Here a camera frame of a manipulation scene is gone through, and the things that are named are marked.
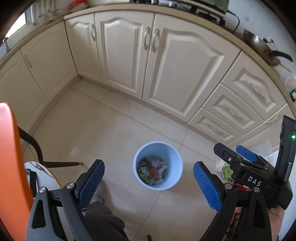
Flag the white stool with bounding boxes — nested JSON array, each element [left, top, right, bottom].
[[24, 161, 61, 198]]

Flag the green electric cooker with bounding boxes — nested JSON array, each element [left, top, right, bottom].
[[180, 0, 230, 13]]

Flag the black gas stove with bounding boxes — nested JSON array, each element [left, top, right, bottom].
[[128, 0, 227, 26]]

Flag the cream lower cabinets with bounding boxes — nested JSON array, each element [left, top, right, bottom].
[[1, 4, 295, 148]]

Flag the orange round table cloth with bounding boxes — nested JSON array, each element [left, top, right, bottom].
[[1, 102, 33, 240]]

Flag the person's right hand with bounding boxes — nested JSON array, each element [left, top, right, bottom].
[[268, 206, 285, 241]]

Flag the grey slipper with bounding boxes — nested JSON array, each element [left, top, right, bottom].
[[90, 182, 106, 204]]

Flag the light blue trash bin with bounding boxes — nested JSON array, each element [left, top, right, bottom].
[[133, 141, 183, 191]]

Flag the dark trouser leg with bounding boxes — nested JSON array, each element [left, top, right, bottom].
[[84, 202, 128, 241]]

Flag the red lidded bowl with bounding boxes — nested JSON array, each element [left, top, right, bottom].
[[68, 0, 88, 11]]

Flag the clear plastic bag red print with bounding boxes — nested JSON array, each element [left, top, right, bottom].
[[137, 156, 168, 185]]

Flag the wall utensil rail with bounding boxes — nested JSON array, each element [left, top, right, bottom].
[[32, 0, 62, 26]]

